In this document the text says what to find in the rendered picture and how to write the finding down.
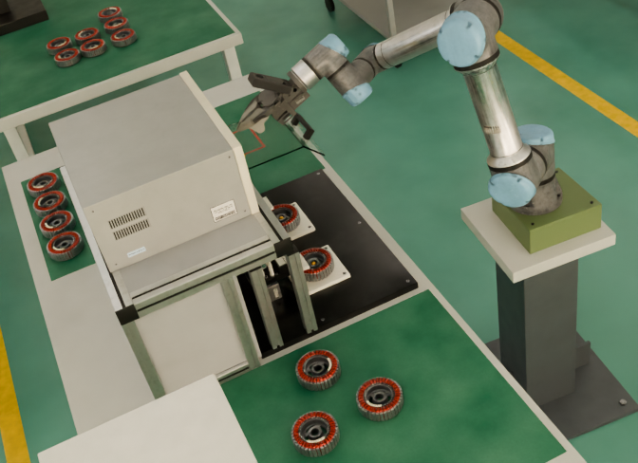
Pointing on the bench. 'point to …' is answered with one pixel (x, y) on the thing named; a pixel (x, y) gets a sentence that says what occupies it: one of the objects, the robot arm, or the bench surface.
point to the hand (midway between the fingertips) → (239, 125)
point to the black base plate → (360, 243)
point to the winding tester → (154, 170)
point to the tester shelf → (188, 261)
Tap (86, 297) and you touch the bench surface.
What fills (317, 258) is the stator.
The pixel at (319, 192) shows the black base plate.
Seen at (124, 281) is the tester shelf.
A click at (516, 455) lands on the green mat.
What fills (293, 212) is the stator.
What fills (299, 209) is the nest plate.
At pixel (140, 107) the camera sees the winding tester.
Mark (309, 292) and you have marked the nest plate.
